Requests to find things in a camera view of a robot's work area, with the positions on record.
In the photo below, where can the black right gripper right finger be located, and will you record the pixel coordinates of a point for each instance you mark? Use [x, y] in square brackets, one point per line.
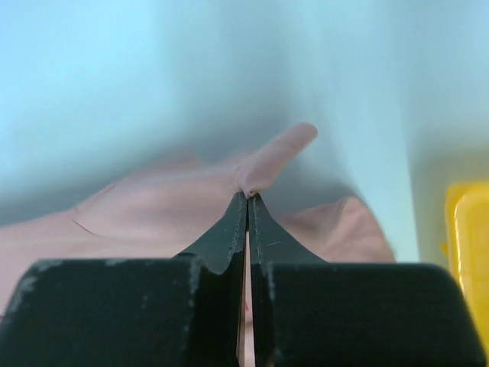
[310, 312]

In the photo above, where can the yellow plastic tray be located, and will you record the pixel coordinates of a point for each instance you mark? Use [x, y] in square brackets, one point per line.
[466, 248]

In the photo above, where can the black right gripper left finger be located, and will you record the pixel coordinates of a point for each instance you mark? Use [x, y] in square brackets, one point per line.
[187, 310]

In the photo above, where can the pink t shirt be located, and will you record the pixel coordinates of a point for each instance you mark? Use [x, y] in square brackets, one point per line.
[158, 212]

